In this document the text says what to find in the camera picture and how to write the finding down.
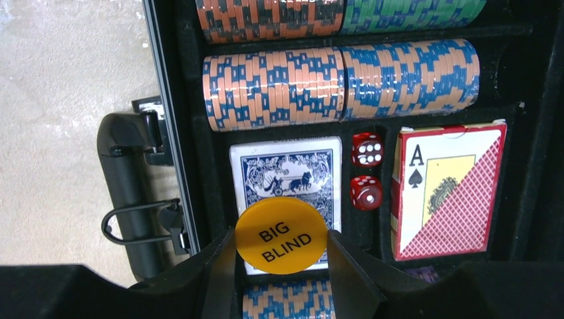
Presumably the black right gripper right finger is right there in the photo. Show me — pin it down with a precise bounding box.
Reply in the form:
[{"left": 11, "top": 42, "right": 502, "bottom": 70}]
[{"left": 327, "top": 231, "right": 563, "bottom": 318}]

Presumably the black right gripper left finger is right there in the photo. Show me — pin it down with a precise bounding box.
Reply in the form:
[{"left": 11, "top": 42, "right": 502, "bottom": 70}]
[{"left": 1, "top": 229, "right": 235, "bottom": 318}]

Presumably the orange small blind button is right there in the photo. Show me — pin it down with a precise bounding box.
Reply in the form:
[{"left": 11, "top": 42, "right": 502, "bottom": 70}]
[{"left": 235, "top": 197, "right": 329, "bottom": 275}]

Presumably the red die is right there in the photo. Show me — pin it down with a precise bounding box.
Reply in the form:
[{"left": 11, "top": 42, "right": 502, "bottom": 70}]
[
  {"left": 350, "top": 175, "right": 383, "bottom": 211},
  {"left": 351, "top": 132, "right": 384, "bottom": 167}
]

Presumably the orange poker chip stack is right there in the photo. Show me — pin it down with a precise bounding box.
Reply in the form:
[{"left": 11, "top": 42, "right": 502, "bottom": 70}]
[{"left": 195, "top": 0, "right": 345, "bottom": 44}]

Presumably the green poker chip stack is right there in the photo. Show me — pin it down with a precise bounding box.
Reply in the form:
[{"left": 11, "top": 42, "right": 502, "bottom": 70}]
[{"left": 339, "top": 0, "right": 486, "bottom": 35}]

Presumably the black poker set case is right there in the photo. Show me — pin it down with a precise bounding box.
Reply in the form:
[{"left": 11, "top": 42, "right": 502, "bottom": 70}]
[{"left": 97, "top": 1, "right": 563, "bottom": 262}]

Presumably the blue purple chip row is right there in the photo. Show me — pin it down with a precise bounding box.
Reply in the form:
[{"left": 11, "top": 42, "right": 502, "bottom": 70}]
[{"left": 241, "top": 266, "right": 442, "bottom": 319}]

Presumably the red playing card deck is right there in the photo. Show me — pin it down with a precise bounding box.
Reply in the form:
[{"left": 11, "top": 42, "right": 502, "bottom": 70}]
[{"left": 390, "top": 119, "right": 507, "bottom": 261}]

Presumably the blue playing card deck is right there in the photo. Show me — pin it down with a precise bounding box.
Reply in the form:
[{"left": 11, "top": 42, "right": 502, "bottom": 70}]
[{"left": 229, "top": 136, "right": 343, "bottom": 276}]

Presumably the blue orange chip row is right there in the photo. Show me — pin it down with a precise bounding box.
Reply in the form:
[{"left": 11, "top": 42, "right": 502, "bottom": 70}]
[{"left": 202, "top": 39, "right": 480, "bottom": 132}]

